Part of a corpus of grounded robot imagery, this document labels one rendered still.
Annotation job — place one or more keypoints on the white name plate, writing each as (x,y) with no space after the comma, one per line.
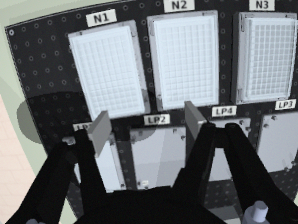
(157,119)
(81,126)
(101,18)
(178,5)
(285,104)
(262,5)
(223,110)

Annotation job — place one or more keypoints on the white button panel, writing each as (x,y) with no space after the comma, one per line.
(227,214)

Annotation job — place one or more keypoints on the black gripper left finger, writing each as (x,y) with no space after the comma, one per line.
(44,201)

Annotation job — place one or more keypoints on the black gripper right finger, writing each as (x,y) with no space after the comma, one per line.
(262,202)

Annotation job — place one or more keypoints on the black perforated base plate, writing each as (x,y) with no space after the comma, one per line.
(50,83)

